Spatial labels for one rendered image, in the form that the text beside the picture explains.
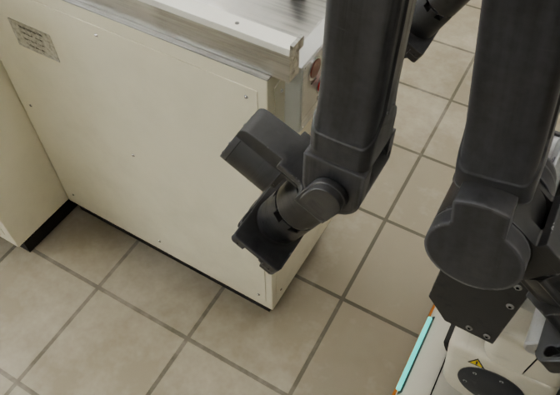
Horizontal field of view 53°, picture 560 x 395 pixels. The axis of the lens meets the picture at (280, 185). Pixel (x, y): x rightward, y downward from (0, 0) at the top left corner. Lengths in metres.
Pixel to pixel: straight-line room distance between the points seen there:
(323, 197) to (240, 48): 0.40
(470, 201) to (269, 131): 0.21
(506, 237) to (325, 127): 0.16
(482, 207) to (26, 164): 1.30
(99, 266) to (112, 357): 0.28
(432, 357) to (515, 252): 0.80
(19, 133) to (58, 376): 0.61
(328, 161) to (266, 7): 0.53
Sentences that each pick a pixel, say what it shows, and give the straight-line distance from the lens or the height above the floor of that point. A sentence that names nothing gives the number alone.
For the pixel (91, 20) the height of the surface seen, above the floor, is 0.82.
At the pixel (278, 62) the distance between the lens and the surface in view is 0.81.
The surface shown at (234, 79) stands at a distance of 0.87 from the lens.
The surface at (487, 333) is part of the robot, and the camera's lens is 0.81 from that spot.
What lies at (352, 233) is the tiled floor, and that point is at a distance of 1.67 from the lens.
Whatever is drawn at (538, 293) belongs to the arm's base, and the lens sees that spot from 0.50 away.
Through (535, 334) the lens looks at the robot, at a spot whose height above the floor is 0.90.
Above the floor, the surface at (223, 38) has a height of 0.88.
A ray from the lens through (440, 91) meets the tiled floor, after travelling 2.14.
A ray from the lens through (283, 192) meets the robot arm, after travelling 0.57.
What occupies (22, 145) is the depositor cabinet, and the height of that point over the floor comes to 0.36.
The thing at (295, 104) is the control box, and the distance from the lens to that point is 0.90.
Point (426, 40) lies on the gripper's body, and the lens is 0.92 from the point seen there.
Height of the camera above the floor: 1.38
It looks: 52 degrees down
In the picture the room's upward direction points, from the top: straight up
